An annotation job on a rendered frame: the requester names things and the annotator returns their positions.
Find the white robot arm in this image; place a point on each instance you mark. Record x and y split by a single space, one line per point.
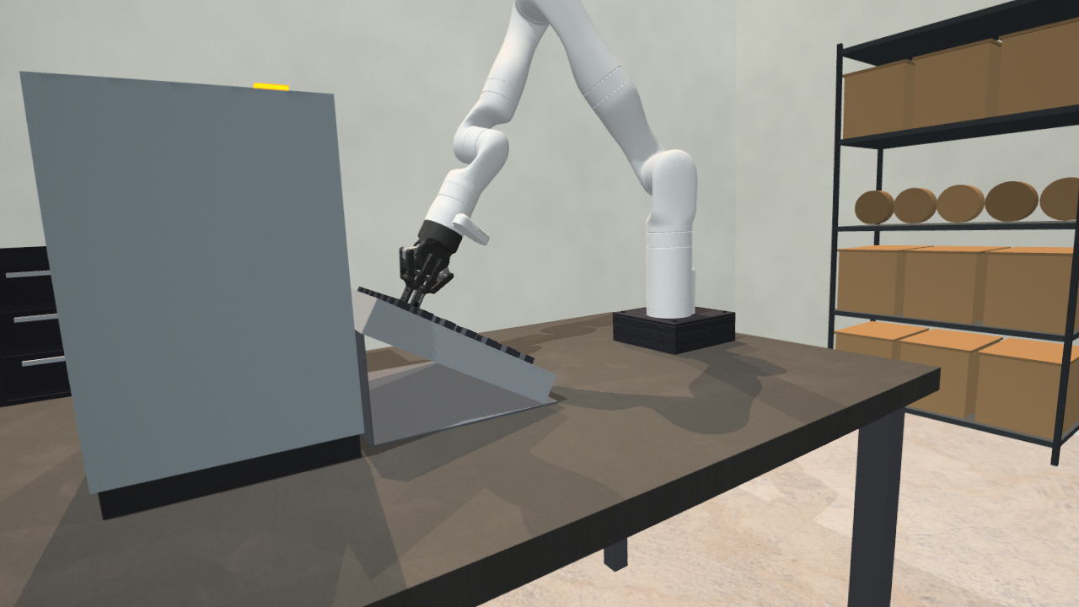
670 177

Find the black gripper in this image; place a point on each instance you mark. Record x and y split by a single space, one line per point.
430 255

